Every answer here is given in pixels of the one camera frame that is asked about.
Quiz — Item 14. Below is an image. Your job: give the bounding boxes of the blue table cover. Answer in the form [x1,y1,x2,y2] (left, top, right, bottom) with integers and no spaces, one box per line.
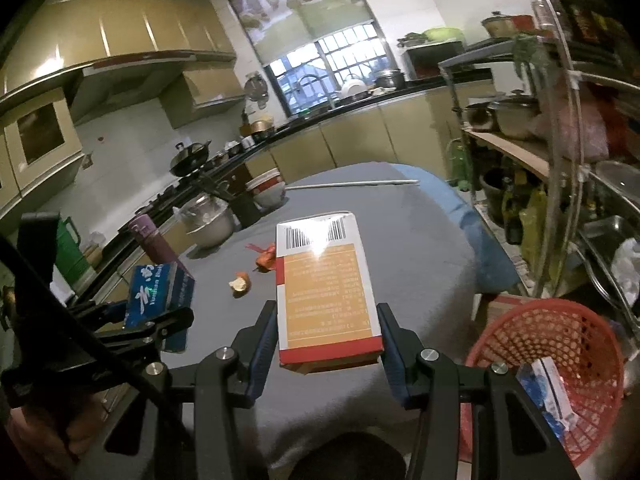
[390,162,522,294]

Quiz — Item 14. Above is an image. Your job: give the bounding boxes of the blue plastic bag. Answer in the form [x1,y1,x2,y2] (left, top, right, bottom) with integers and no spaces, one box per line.
[516,365,568,433]

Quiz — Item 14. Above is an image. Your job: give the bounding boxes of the blue box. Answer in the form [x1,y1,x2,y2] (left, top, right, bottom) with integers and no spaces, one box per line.
[124,262,197,354]

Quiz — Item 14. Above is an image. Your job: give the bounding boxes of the green plastic bottle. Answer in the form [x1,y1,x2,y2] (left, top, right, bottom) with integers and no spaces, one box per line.
[451,142,474,192]

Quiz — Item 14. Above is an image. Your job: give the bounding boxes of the white dishes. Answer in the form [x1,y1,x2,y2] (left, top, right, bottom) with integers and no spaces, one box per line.
[340,75,369,99]

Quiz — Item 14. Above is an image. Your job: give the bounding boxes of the printed roller blind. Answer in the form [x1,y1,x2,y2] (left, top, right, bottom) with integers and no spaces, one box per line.
[224,0,379,64]

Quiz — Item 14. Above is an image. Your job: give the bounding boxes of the small beige wall cabinet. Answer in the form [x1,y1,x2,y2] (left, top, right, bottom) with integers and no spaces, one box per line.
[160,67,247,129]

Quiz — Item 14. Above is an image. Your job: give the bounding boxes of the gas stove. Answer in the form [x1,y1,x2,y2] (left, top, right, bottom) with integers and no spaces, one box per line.
[134,160,232,212]

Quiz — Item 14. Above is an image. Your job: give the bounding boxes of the apple core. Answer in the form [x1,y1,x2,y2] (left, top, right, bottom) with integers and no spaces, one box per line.
[229,272,252,299]

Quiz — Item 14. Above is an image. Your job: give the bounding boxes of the lidded pot with knob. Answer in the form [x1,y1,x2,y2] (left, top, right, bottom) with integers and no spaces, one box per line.
[481,11,519,39]

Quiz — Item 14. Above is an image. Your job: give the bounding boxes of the pink plastic bag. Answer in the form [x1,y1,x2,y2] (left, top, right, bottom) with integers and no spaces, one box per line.
[554,102,609,162]

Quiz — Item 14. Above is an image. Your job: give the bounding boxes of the hanging metal strainer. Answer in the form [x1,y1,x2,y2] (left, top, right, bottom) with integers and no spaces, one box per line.
[243,72,271,111]

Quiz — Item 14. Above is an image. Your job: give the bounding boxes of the red plastic basket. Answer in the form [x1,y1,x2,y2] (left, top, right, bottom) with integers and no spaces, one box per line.
[464,298,627,467]

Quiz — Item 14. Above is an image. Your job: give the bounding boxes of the white plastic bag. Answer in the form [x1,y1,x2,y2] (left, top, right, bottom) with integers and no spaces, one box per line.
[611,237,640,292]

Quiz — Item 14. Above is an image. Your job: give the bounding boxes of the yellow plastic bag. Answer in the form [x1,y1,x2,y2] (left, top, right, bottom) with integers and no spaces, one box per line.
[518,185,552,262]

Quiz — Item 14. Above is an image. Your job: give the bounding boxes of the green plastic basin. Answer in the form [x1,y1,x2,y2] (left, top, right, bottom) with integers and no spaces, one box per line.
[422,27,464,44]

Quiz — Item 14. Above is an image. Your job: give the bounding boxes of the large steel lidded pot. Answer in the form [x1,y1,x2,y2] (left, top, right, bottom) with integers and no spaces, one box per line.
[487,91,542,142]

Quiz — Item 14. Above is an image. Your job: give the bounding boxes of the orange candy wrapper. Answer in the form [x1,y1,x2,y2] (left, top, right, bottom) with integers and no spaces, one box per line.
[245,242,279,274]

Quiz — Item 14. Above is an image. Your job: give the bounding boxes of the steel pot with lid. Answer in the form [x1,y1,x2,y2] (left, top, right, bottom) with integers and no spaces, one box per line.
[372,70,407,93]

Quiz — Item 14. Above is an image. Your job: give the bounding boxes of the small dark lidded pot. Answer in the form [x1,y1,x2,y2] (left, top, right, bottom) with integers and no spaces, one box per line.
[462,102,497,134]

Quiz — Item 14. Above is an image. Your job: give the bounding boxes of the metal basin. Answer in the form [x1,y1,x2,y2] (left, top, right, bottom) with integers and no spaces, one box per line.
[186,205,237,249]

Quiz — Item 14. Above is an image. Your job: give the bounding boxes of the cardboard box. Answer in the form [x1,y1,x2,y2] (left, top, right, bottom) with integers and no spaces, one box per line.
[472,294,532,357]

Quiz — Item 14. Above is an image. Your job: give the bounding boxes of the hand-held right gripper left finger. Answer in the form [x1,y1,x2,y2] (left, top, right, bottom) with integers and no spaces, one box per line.
[102,300,278,480]

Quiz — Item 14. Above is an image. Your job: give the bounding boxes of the sink faucet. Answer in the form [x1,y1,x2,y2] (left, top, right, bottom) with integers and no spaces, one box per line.
[297,74,337,112]

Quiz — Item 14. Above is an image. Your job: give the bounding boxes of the white thin rod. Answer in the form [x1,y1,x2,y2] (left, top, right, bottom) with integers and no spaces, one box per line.
[286,178,420,190]

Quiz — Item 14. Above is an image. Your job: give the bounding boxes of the purple thermos bottle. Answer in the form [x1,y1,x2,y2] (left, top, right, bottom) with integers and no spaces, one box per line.
[127,214,174,267]

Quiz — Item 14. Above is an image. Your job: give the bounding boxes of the range hood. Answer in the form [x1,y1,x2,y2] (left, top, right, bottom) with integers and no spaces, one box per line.
[70,50,237,127]

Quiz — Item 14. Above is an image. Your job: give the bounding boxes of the green thermos flask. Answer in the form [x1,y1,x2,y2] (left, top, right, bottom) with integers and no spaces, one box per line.
[54,217,82,274]

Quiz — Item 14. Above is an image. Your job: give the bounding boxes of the metal storage rack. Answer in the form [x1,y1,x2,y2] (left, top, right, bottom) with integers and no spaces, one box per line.
[437,0,640,361]

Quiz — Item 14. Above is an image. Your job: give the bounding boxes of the white red-rimmed bowl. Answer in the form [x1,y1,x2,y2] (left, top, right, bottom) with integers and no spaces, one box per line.
[245,170,282,192]
[251,182,287,211]

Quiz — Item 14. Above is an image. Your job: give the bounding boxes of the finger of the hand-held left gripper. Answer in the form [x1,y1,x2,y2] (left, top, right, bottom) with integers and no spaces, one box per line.
[70,300,132,332]
[92,307,195,357]

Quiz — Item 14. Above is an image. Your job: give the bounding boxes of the glass-door corner cabinets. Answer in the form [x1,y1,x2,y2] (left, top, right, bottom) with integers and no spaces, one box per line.
[0,87,87,217]

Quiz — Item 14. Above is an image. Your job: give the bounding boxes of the microwave oven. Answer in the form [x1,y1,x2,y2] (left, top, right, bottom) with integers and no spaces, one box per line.
[402,42,472,82]

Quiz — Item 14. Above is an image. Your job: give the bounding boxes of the orange and white carton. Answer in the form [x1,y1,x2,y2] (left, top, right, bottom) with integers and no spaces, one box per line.
[275,212,386,376]

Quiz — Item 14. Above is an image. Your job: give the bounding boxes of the beige upper cabinets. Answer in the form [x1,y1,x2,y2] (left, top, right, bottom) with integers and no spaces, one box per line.
[0,0,239,102]

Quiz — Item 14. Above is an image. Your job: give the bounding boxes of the black chopstick cup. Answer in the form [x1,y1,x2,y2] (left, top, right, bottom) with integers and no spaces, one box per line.
[232,192,264,229]

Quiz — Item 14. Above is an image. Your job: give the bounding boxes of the barred window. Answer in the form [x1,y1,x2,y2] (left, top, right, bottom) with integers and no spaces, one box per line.
[265,22,402,117]

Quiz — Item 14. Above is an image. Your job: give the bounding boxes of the person's left hand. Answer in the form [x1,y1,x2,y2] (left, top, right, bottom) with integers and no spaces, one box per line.
[7,395,108,467]

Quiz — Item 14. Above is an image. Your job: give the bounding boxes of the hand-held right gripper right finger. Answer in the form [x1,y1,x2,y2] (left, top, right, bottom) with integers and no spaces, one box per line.
[376,302,583,480]

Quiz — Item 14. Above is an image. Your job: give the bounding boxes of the black wok with lid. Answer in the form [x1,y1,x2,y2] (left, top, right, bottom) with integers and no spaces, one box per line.
[169,141,214,177]

